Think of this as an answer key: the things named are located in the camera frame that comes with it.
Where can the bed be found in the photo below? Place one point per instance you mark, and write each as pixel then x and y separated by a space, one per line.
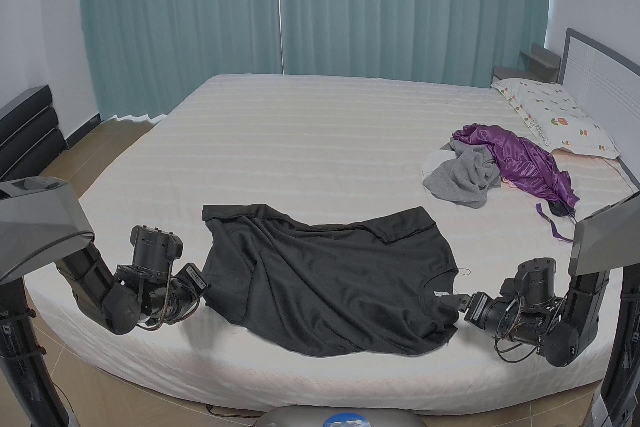
pixel 300 140

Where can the white printed pillow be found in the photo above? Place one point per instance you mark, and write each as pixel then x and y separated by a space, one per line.
pixel 555 114

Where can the pink garment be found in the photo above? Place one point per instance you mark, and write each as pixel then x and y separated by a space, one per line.
pixel 506 184

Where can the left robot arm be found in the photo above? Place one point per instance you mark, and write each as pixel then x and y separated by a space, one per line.
pixel 40 225

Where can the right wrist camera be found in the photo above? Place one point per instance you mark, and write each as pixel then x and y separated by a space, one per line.
pixel 511 289

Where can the black T-shirt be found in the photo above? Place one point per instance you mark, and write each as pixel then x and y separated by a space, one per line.
pixel 325 280

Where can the purple satin garment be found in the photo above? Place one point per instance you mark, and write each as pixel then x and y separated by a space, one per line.
pixel 520 160

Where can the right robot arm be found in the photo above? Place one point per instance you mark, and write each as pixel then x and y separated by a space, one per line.
pixel 605 235

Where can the grey garment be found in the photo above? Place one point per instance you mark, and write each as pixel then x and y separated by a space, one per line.
pixel 460 180

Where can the white garment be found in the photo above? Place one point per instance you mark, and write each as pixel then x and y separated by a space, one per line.
pixel 435 162

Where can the black lace garment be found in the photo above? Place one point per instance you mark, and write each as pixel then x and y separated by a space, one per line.
pixel 560 209

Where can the grey bedside table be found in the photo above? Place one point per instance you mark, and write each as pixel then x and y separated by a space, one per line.
pixel 542 59

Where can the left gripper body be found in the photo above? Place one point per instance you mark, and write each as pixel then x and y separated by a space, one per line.
pixel 196 277

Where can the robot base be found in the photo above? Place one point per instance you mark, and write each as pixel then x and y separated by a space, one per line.
pixel 295 419

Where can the black chest of drawers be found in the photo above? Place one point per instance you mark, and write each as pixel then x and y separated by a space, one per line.
pixel 30 135

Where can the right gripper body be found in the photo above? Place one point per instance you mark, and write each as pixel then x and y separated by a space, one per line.
pixel 477 310

